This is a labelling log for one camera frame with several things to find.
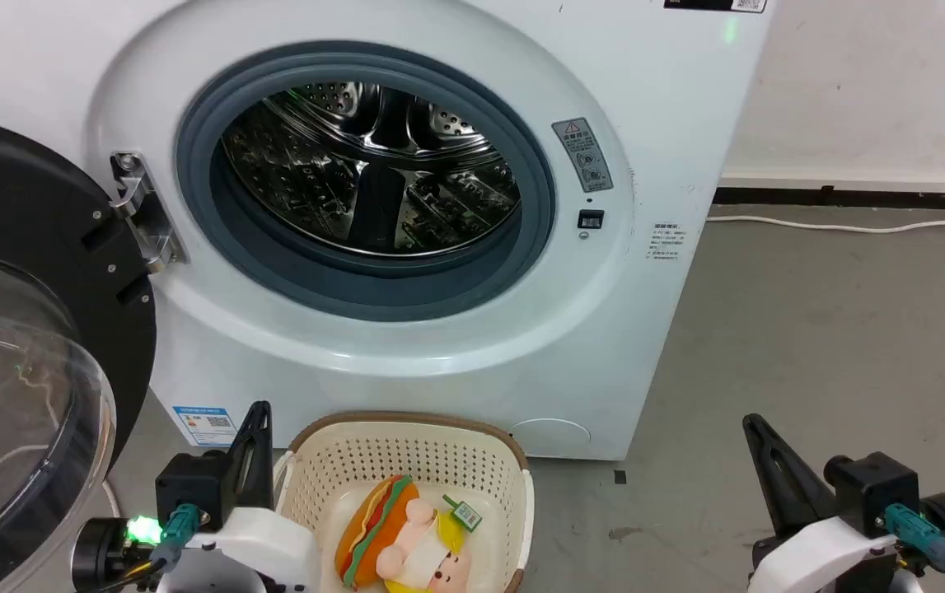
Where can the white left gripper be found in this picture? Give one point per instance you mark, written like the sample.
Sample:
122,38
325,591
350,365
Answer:
266,543

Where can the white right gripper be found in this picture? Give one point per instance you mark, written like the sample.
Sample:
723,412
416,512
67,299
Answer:
826,552

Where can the black washer door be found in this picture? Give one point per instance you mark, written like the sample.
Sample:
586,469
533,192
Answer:
19,214

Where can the white front-load washing machine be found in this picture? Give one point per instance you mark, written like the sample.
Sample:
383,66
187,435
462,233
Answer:
670,123

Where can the blue energy label sticker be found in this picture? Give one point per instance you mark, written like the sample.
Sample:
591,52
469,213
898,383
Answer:
205,425

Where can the cream perforated laundry basket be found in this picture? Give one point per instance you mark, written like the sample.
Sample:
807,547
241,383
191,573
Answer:
406,449

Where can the hamburger plush doll toy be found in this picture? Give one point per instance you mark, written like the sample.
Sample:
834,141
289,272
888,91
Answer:
406,543

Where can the black left wrist motor cylinder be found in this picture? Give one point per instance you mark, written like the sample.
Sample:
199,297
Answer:
101,552

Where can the green tag with white label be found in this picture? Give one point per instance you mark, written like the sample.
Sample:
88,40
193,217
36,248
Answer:
465,515

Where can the round filter cover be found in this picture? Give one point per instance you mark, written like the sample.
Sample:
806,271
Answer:
550,435

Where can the small text sticker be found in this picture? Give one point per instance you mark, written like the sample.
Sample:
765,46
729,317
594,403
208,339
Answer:
667,242

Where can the metal door hinge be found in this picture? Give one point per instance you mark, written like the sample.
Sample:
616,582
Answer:
141,216

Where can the black baseboard strip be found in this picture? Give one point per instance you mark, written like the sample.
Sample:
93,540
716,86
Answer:
851,198

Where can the stainless steel drum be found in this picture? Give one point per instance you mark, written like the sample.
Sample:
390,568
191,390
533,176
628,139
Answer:
373,165

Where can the black door latch slot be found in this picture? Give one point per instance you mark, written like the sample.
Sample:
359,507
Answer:
591,219

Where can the grey rubber door gasket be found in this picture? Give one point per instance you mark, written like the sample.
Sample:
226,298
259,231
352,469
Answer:
538,247

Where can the grey warning sticker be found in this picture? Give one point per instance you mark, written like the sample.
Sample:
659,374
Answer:
582,155

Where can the black top label sticker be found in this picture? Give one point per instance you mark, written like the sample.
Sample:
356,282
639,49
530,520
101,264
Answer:
715,4

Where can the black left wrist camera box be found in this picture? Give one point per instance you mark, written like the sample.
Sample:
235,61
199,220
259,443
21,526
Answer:
192,486

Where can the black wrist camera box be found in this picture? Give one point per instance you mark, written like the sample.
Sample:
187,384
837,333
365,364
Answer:
872,486
192,486

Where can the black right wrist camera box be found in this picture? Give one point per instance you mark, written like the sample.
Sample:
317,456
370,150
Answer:
872,486

